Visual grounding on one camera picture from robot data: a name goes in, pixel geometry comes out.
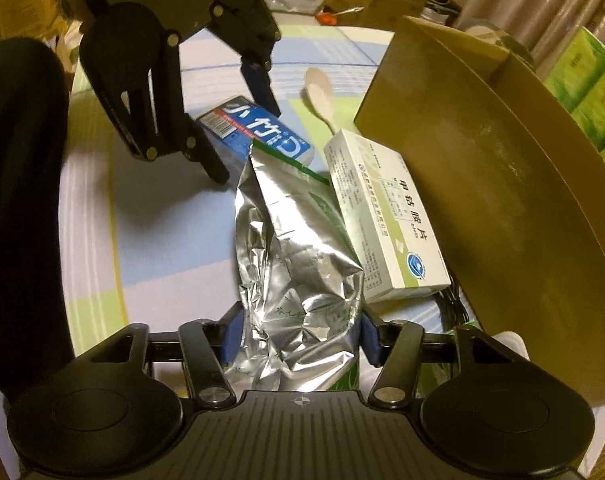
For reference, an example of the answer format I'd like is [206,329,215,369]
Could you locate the silver foil tea bag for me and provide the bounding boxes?
[230,139,366,394]

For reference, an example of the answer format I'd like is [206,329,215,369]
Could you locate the blue toothpaste box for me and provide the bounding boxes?
[196,95,316,172]

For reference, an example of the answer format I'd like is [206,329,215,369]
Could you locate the black cable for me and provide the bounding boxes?
[433,281,476,377]

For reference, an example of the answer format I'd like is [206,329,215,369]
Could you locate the small white plastic object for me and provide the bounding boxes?
[495,330,533,361]

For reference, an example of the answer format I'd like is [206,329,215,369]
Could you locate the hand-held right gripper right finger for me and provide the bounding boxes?
[359,308,531,408]

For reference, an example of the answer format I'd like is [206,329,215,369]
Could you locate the white medicine box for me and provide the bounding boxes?
[323,128,453,306]

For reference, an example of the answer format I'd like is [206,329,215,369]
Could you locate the bundle of green tissue packs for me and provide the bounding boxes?
[542,25,605,186]

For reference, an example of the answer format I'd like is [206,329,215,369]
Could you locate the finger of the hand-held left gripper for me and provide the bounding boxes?
[82,34,232,187]
[208,0,284,115]

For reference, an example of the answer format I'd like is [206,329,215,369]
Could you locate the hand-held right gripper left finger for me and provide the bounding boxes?
[77,304,245,408]

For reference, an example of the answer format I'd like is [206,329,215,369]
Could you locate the person's dark clothed leg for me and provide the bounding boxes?
[0,37,76,411]

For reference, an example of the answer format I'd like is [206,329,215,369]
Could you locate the white plastic spoon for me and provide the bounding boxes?
[303,66,349,137]

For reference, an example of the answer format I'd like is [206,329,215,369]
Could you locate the brown cardboard box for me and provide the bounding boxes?
[354,15,605,411]

